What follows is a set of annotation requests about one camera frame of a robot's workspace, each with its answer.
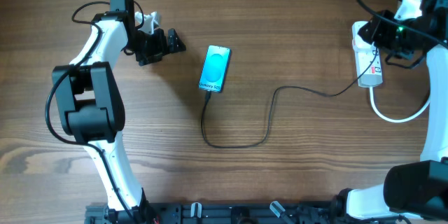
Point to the white power strip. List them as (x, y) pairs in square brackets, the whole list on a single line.
[(368, 64)]

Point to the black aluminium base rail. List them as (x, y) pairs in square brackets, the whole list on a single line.
[(320, 212)]

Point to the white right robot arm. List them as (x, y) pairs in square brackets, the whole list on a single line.
[(417, 32)]

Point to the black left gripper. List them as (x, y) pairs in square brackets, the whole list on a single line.
[(159, 49)]

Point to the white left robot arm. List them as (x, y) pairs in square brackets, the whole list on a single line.
[(90, 106)]

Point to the Galaxy S25 smartphone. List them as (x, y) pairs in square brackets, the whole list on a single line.
[(214, 68)]

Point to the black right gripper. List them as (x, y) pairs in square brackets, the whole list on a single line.
[(375, 27)]

